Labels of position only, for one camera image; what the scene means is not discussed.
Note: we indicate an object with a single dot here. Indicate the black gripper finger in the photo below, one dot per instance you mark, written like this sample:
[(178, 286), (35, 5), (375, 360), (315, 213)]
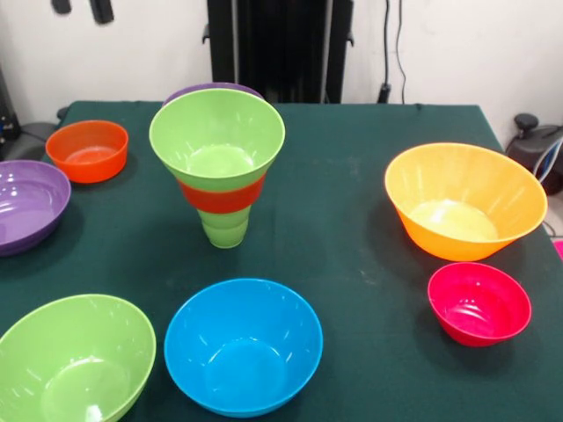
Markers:
[(102, 9), (61, 5)]

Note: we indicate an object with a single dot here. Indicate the red-orange bowl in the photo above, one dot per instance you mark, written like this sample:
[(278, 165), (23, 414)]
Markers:
[(88, 154), (220, 200)]

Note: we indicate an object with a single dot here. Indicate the small green bowl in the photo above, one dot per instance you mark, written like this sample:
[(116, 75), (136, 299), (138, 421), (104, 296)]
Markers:
[(215, 127)]

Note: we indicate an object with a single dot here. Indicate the purple bowl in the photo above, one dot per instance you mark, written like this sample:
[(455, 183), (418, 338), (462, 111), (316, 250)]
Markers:
[(26, 206), (211, 86)]

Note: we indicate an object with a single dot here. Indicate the green cup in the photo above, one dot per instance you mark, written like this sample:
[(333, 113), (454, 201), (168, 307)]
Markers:
[(225, 230)]

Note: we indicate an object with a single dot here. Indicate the blue bowl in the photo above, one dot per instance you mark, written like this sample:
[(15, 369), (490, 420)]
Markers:
[(244, 351)]

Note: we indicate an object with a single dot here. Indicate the black grey base foot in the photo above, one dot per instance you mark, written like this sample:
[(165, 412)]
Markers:
[(26, 140), (532, 149)]

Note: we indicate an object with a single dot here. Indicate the dark green table cloth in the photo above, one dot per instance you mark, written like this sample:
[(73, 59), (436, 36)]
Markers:
[(330, 246)]

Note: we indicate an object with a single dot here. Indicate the large green bowl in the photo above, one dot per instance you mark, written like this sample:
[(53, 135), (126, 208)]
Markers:
[(75, 360)]

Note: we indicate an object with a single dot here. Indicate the large orange bowl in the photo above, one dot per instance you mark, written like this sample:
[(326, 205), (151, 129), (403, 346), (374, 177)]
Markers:
[(462, 206)]

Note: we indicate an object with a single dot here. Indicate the pink bowl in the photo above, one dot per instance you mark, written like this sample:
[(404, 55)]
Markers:
[(479, 307)]

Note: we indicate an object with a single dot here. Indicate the black pedestal column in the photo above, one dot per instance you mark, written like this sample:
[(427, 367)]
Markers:
[(281, 39)]

